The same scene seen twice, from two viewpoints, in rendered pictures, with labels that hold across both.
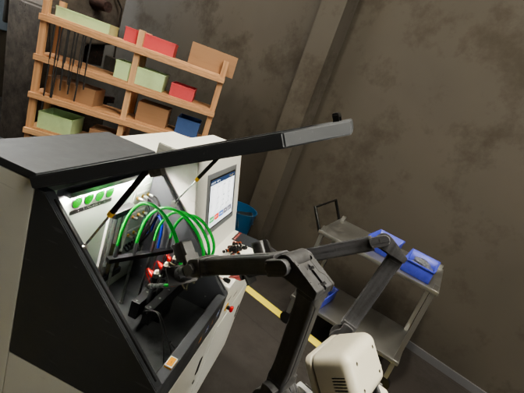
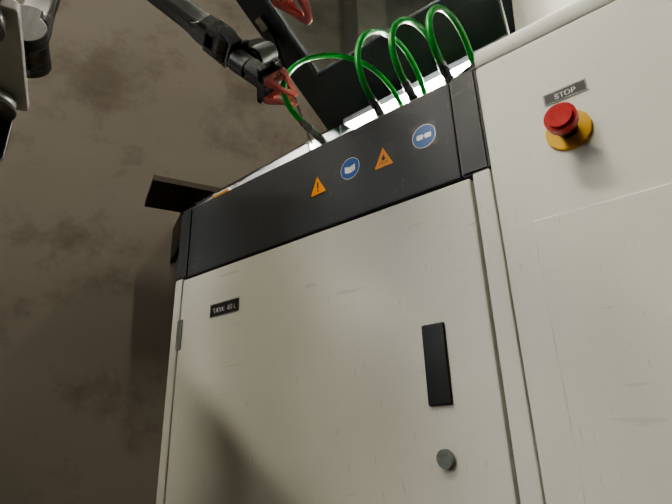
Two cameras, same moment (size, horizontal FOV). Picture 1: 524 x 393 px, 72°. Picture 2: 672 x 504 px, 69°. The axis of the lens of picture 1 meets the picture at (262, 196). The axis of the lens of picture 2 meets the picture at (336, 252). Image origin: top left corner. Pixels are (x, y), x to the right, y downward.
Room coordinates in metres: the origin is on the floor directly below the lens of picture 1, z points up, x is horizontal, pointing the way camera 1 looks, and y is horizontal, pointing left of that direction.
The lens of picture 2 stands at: (1.70, -0.59, 0.47)
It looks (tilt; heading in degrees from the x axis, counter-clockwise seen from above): 21 degrees up; 119
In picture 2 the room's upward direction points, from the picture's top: 2 degrees counter-clockwise
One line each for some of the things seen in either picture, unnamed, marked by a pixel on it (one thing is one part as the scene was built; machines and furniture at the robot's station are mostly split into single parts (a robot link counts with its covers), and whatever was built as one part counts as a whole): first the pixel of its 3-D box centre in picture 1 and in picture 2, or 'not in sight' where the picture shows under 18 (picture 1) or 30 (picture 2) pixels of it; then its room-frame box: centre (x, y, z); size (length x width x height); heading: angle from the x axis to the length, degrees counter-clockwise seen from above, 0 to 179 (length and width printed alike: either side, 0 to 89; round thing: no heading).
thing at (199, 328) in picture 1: (190, 344); (302, 200); (1.27, 0.07, 0.87); 0.62 x 0.04 x 0.16; 171
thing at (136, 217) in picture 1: (139, 214); not in sight; (1.58, 0.53, 1.20); 0.13 x 0.03 x 0.31; 171
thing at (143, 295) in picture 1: (158, 299); not in sight; (1.42, 0.29, 0.91); 0.34 x 0.10 x 0.15; 171
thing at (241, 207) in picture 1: (235, 226); not in sight; (4.05, 0.18, 0.28); 0.50 x 0.45 x 0.57; 57
